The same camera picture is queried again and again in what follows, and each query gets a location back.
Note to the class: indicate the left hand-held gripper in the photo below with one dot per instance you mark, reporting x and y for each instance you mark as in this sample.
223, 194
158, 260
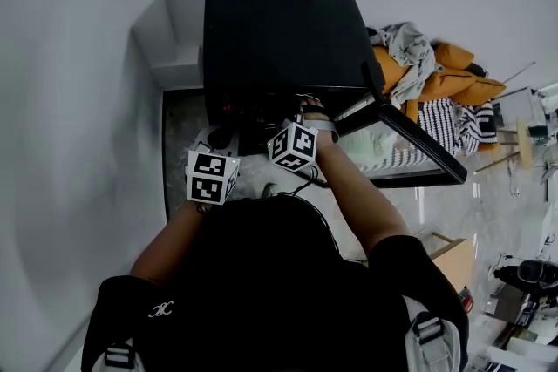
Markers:
209, 180

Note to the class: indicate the black cabinet appliance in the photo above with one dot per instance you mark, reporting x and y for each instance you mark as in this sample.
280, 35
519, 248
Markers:
279, 35

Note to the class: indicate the person's black shirt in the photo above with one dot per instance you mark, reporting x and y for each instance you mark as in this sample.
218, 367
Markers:
261, 283

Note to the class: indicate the person's left forearm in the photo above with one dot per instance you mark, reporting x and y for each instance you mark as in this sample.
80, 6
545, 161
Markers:
170, 244

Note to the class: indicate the gray sneaker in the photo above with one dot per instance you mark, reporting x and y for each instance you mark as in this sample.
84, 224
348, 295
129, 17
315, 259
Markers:
270, 190

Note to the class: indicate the row of dark red bottles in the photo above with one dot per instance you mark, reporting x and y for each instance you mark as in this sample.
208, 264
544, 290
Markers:
227, 105

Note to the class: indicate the black cloth item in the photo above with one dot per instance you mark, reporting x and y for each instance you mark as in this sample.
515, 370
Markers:
479, 70

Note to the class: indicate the gray crumpled cloth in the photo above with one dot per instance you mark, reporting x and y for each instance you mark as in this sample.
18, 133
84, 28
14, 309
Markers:
410, 52

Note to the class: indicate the wooden round stool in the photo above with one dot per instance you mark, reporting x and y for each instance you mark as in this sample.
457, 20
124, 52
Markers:
525, 144

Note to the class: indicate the metal rod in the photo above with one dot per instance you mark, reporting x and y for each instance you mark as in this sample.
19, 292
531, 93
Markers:
510, 93
519, 72

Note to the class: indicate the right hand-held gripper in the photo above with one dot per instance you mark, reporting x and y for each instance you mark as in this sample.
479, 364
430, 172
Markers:
296, 148

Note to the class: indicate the black white striped cloth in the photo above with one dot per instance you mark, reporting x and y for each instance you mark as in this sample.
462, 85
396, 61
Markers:
444, 122

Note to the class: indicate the white machine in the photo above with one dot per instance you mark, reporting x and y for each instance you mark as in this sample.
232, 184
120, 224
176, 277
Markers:
542, 117

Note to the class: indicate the small red object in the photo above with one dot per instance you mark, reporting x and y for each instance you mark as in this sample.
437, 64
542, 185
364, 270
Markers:
466, 300

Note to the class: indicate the orange pillow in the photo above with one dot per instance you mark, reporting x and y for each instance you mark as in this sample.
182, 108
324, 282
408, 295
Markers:
453, 56
388, 69
471, 87

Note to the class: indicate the person's right hand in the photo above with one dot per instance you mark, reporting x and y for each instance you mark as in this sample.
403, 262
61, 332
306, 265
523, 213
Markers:
310, 103

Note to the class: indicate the person's right forearm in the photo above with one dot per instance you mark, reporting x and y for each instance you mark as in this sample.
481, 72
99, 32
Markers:
357, 196

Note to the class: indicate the black glass door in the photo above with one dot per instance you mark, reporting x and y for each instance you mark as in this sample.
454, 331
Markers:
429, 146

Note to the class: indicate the black machine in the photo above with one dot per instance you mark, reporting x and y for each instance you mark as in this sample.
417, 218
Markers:
529, 272

